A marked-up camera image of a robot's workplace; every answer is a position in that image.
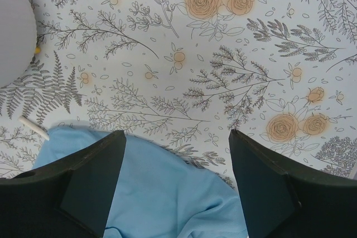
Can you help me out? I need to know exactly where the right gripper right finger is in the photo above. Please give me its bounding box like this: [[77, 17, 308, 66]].
[[229, 130, 356, 237]]

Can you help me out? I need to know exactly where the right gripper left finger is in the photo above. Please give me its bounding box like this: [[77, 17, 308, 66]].
[[1, 130, 126, 237]]

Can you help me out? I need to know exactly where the white round divided organizer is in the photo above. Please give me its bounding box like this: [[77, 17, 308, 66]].
[[1, 0, 37, 87]]

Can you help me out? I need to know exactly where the light blue cloth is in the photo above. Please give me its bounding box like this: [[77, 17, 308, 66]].
[[32, 126, 250, 238]]

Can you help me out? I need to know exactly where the white chalk stick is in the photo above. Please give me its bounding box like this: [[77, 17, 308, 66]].
[[18, 116, 50, 140]]

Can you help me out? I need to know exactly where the floral table mat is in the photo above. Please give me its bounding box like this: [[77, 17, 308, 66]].
[[1, 0, 356, 184]]

